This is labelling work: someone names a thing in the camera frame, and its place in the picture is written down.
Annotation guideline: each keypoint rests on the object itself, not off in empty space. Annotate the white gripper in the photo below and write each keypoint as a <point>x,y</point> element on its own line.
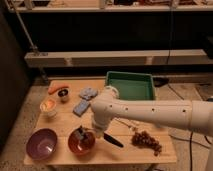
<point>98,132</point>

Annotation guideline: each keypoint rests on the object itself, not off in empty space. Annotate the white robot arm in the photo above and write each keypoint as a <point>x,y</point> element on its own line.
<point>196,116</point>

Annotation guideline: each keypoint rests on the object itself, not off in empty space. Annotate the red bowl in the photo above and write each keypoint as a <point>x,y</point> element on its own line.
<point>76,146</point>

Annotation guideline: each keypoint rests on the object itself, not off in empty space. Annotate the purple bowl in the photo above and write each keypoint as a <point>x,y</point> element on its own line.
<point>41,144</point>

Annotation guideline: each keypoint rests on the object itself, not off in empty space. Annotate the blue sponge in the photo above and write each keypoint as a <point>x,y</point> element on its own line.
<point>81,108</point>

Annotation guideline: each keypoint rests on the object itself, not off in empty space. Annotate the wooden table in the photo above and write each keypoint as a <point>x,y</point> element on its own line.
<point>103,153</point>

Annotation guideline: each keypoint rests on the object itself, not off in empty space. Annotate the bunch of red grapes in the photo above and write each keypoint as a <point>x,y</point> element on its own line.
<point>144,139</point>

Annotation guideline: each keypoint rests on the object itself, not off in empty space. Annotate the small metal cup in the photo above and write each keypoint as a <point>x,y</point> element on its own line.
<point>63,94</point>

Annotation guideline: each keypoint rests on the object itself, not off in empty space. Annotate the white cup orange inside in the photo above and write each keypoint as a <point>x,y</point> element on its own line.
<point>48,107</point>

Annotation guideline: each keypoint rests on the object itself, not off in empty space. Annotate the green plastic tray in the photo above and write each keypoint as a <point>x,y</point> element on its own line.
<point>131,86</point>

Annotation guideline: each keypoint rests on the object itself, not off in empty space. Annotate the orange carrot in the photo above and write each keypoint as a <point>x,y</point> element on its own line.
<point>53,89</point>

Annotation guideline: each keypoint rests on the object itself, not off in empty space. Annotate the white metal shelf beam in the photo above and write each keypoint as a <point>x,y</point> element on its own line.
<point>117,58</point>

